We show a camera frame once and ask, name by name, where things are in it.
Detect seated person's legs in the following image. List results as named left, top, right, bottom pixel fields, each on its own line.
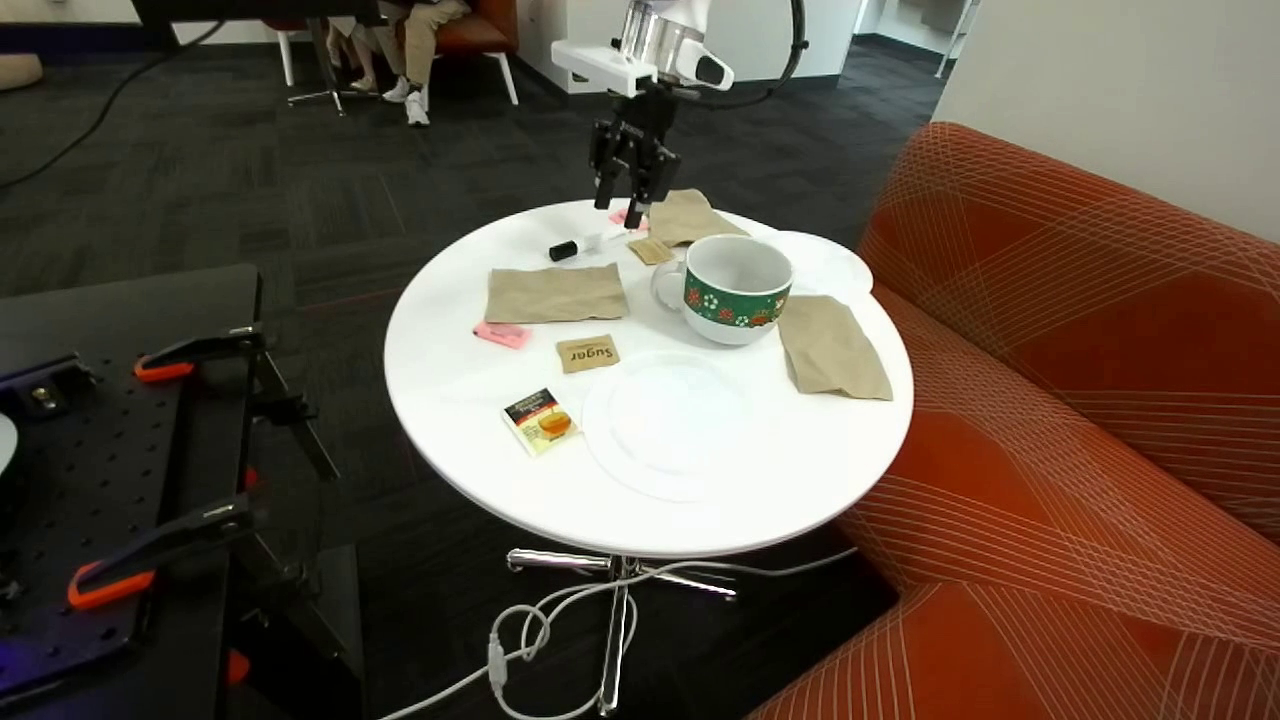
left=323, top=0, right=471, bottom=133

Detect chrome table base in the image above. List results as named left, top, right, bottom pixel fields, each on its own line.
left=503, top=540, right=741, bottom=714

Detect tan cloth top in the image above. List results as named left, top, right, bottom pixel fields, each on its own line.
left=639, top=182, right=750, bottom=248

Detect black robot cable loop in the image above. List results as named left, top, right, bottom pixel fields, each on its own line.
left=741, top=0, right=810, bottom=104

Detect white plate right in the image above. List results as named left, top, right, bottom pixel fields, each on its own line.
left=580, top=352, right=775, bottom=507

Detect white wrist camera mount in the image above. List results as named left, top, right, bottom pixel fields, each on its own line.
left=548, top=34, right=741, bottom=98

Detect chair with white legs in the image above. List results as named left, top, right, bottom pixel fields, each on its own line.
left=271, top=0, right=522, bottom=117

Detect black robot mounting cart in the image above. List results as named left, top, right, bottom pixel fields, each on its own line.
left=0, top=258, right=263, bottom=720

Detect black desk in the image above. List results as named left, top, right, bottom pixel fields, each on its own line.
left=126, top=0, right=391, bottom=24

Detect orange patterned sofa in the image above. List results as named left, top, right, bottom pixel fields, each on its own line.
left=750, top=119, right=1280, bottom=720

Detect tan cloth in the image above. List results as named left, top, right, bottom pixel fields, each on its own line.
left=478, top=258, right=632, bottom=329
left=639, top=182, right=750, bottom=248

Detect white mug with green band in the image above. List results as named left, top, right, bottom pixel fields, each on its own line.
left=646, top=230, right=800, bottom=352

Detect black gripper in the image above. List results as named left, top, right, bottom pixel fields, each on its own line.
left=589, top=77, right=685, bottom=230

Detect white cabinet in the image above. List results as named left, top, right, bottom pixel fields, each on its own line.
left=514, top=0, right=865, bottom=98

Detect small folded tan napkin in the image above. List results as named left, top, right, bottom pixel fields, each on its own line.
left=625, top=230, right=685, bottom=271

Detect white power cable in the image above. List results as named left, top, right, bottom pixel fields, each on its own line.
left=381, top=540, right=865, bottom=720

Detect tan cloth left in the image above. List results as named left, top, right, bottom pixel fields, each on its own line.
left=478, top=258, right=632, bottom=329

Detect beige round cushion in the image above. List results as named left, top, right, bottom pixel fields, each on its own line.
left=0, top=53, right=48, bottom=94

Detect brown sugar packet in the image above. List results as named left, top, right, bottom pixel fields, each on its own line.
left=553, top=330, right=625, bottom=377

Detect white plate left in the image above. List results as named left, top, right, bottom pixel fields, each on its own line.
left=773, top=227, right=876, bottom=302

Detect thin black floor cable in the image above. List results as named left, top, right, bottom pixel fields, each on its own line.
left=0, top=14, right=233, bottom=190

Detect black clamp with orange handle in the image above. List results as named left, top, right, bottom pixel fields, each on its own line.
left=63, top=490, right=316, bottom=633
left=130, top=318, right=339, bottom=479

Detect white plate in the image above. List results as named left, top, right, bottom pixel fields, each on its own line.
left=580, top=352, right=775, bottom=507
left=773, top=227, right=876, bottom=302

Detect black and orange tea packet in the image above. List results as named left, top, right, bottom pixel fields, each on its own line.
left=499, top=383, right=580, bottom=454

